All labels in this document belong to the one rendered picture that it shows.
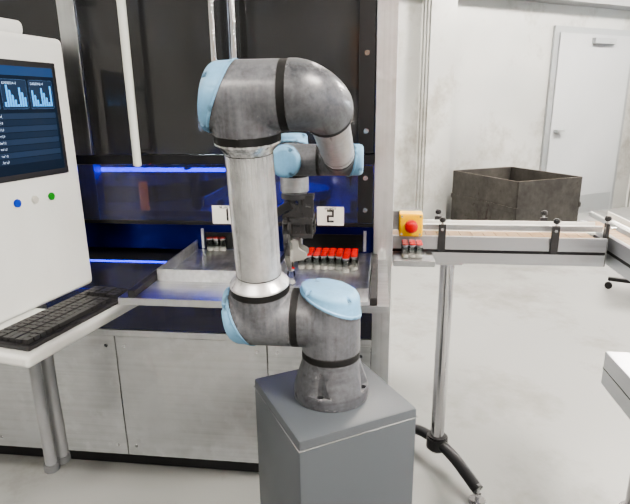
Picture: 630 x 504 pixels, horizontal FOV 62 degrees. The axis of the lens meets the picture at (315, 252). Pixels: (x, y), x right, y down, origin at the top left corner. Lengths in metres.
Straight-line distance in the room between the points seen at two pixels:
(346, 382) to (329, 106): 0.51
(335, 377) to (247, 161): 0.44
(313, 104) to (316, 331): 0.41
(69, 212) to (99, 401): 0.75
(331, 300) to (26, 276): 0.98
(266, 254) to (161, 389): 1.16
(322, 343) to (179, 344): 0.99
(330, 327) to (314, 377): 0.11
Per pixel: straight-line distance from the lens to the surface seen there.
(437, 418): 2.11
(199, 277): 1.52
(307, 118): 0.86
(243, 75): 0.87
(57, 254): 1.75
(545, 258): 1.87
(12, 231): 1.63
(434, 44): 5.55
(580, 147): 7.23
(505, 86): 6.35
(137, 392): 2.08
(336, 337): 1.00
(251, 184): 0.91
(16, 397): 2.35
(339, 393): 1.04
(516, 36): 6.45
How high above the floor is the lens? 1.36
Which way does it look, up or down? 16 degrees down
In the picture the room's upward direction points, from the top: 1 degrees counter-clockwise
